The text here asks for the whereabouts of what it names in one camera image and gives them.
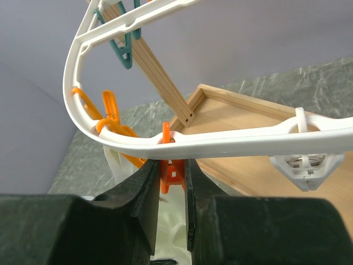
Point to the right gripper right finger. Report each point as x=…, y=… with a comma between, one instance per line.
x=225, y=229

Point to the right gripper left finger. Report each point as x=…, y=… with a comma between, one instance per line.
x=118, y=226

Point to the white oval clip hanger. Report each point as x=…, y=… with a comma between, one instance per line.
x=331, y=135

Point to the wooden hanger rack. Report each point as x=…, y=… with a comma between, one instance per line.
x=324, y=89

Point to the white clothes peg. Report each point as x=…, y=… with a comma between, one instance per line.
x=307, y=172

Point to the teal clothes peg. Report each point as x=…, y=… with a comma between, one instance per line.
x=124, y=52

